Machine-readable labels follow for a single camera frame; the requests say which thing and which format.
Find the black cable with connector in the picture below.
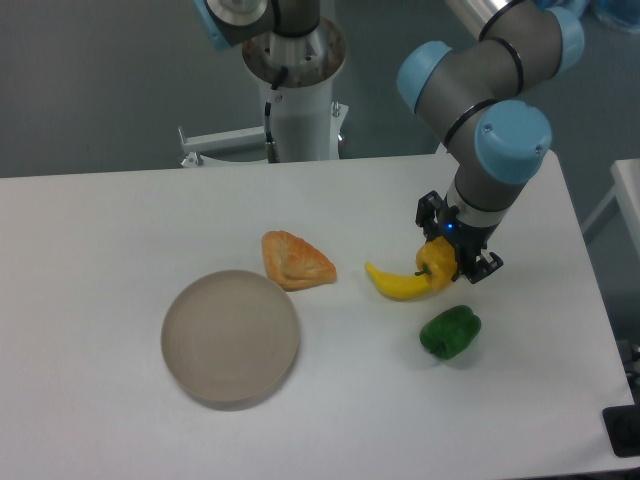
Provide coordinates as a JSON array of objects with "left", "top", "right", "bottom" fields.
[{"left": 263, "top": 65, "right": 289, "bottom": 164}]

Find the yellow banana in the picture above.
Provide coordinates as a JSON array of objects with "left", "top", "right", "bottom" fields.
[{"left": 365, "top": 262, "right": 434, "bottom": 301}]

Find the orange pastry turnover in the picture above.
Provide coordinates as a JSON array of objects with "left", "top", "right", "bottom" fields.
[{"left": 261, "top": 230, "right": 337, "bottom": 291}]

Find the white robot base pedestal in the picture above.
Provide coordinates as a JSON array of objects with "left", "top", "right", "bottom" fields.
[{"left": 179, "top": 17, "right": 348, "bottom": 168}]

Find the black device at edge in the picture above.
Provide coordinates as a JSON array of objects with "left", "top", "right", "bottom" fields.
[{"left": 602, "top": 405, "right": 640, "bottom": 458}]

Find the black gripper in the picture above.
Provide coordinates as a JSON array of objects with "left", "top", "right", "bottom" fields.
[{"left": 415, "top": 190, "right": 503, "bottom": 284}]

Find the yellow bell pepper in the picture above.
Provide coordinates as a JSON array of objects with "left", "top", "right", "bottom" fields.
[{"left": 415, "top": 237, "right": 458, "bottom": 291}]

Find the beige round plate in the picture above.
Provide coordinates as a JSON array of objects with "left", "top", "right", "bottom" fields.
[{"left": 160, "top": 270, "right": 301, "bottom": 405}]

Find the green bell pepper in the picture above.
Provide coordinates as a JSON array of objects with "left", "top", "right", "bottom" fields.
[{"left": 419, "top": 305, "right": 482, "bottom": 360}]

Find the white side table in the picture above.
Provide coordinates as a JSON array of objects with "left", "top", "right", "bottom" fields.
[{"left": 580, "top": 159, "right": 639, "bottom": 251}]

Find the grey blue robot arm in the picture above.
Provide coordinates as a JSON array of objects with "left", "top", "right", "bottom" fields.
[{"left": 195, "top": 1, "right": 584, "bottom": 283}]

